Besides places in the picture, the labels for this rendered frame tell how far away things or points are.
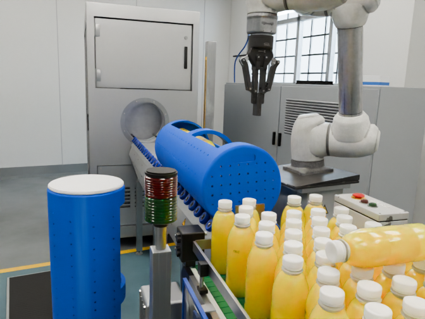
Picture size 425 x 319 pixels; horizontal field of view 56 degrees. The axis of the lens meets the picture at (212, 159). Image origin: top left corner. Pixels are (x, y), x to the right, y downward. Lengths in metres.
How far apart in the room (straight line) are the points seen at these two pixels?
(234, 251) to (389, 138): 2.15
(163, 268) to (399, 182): 2.54
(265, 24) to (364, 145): 0.85
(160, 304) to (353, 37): 1.29
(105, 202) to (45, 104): 4.87
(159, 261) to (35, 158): 5.63
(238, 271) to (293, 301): 0.26
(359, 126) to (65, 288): 1.35
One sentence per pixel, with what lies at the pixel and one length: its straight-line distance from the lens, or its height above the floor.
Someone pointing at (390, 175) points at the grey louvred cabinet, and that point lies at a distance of 3.09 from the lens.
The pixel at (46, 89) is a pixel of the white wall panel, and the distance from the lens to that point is 6.28.
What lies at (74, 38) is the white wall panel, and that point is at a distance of 6.35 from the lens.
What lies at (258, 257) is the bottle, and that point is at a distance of 0.89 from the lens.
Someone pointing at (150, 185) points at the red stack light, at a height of 1.23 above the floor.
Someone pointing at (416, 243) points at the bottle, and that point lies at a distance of 0.82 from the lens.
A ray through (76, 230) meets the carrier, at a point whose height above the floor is 0.90.
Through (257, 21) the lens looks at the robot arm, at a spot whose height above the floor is 1.60.
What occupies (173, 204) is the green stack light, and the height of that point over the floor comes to 1.20.
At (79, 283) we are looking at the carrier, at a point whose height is 0.69.
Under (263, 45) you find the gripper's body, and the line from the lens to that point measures 1.21.
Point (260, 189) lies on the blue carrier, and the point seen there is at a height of 1.08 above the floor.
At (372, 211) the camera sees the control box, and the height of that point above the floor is 1.10.
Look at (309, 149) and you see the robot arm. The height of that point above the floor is 1.14.
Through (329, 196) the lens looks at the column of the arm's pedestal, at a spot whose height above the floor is 0.93.
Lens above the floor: 1.42
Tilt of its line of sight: 11 degrees down
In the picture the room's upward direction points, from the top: 2 degrees clockwise
